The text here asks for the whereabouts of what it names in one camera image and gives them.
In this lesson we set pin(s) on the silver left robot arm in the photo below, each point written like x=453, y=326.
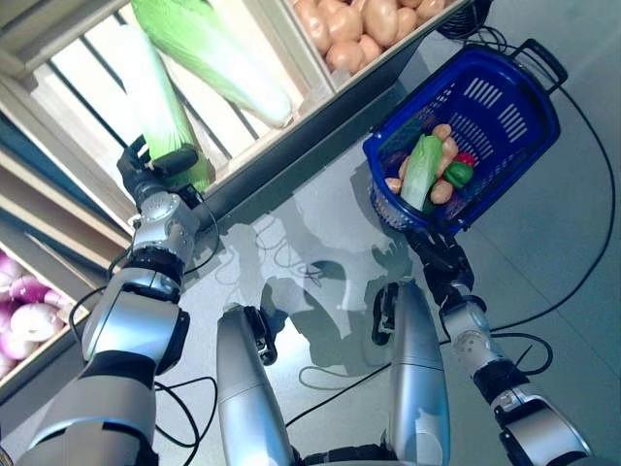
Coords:
x=160, y=218

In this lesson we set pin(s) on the silver right robot leg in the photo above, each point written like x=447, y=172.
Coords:
x=417, y=364

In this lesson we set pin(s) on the purple eggplant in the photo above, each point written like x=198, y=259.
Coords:
x=456, y=204

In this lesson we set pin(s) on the red bell pepper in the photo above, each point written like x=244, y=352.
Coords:
x=466, y=158

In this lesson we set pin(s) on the green white napa cabbage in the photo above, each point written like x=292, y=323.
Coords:
x=218, y=58
x=155, y=107
x=421, y=170

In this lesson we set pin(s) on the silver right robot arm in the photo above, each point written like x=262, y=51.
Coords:
x=470, y=340

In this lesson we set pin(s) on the wooden vegetable display rack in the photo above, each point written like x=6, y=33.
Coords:
x=291, y=160

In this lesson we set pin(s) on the grey robot torso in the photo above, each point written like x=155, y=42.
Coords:
x=339, y=456

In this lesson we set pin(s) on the dark green cucumber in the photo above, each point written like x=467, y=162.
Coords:
x=405, y=130

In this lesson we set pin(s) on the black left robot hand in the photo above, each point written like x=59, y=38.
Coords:
x=140, y=177

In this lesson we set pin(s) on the brown potato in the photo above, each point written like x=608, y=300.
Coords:
x=405, y=167
x=310, y=19
x=441, y=131
x=371, y=47
x=406, y=20
x=432, y=7
x=343, y=23
x=345, y=57
x=444, y=168
x=440, y=190
x=381, y=17
x=394, y=184
x=450, y=148

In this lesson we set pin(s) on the wooden slat crate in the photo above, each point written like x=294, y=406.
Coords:
x=53, y=352
x=87, y=77
x=412, y=41

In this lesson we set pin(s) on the purple white onion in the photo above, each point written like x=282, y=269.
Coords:
x=31, y=291
x=55, y=300
x=34, y=322
x=9, y=269
x=14, y=345

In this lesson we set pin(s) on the green bell pepper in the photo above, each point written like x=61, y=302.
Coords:
x=458, y=174

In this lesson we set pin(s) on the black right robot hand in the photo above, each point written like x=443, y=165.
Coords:
x=441, y=257

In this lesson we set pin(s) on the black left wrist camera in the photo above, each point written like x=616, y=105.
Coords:
x=191, y=195

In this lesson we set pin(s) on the blue plastic shopping basket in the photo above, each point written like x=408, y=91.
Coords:
x=509, y=77

